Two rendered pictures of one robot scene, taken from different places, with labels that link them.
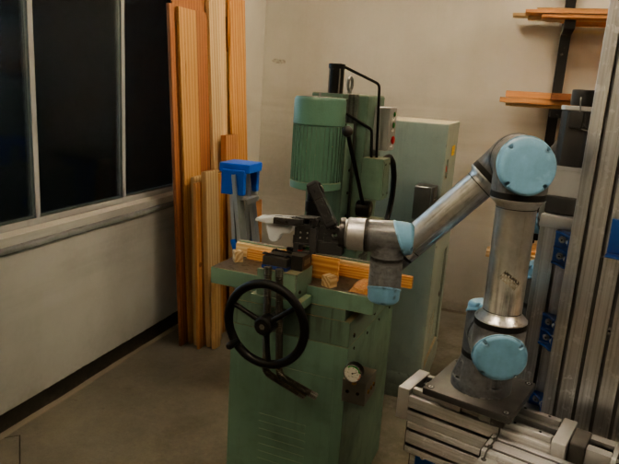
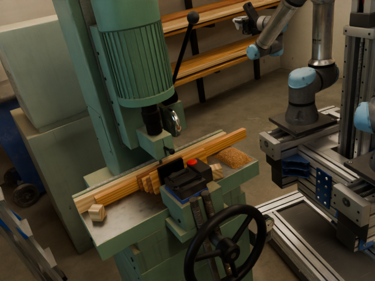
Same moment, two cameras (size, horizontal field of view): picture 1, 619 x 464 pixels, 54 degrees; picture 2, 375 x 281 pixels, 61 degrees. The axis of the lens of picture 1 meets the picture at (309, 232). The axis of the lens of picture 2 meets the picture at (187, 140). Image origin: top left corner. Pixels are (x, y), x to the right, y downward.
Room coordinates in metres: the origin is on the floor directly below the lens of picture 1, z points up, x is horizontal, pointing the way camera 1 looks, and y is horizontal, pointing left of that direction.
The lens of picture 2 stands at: (1.37, 0.65, 1.52)
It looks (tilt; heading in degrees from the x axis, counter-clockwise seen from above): 28 degrees down; 311
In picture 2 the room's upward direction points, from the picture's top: 10 degrees counter-clockwise
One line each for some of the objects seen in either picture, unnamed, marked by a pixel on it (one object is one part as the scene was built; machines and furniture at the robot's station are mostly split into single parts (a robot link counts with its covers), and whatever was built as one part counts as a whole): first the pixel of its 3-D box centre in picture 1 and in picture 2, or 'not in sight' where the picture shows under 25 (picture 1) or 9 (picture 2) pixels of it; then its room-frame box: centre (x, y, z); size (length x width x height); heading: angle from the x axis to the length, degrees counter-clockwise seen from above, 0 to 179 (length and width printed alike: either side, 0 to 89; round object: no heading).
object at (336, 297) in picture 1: (294, 284); (179, 197); (1.97, 0.04, 0.87); 0.61 x 0.30 x 0.06; 68
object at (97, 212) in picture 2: (238, 255); (97, 212); (2.12, 0.26, 0.92); 0.04 x 0.03 x 0.04; 21
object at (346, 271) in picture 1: (325, 267); (178, 163); (2.04, -0.07, 0.92); 0.62 x 0.02 x 0.04; 68
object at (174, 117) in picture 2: not in sight; (171, 122); (2.14, -0.17, 1.02); 0.12 x 0.03 x 0.12; 158
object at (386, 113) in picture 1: (384, 128); not in sight; (2.31, -0.26, 1.40); 0.10 x 0.06 x 0.16; 158
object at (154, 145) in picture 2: not in sight; (155, 142); (2.08, -0.02, 1.03); 0.14 x 0.07 x 0.09; 158
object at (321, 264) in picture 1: (309, 265); (179, 170); (1.99, -0.01, 0.94); 0.21 x 0.01 x 0.08; 68
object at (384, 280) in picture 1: (385, 276); not in sight; (1.34, -0.18, 1.12); 0.11 x 0.08 x 0.11; 172
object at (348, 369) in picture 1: (354, 374); (264, 224); (1.77, -0.17, 0.65); 0.06 x 0.04 x 0.08; 68
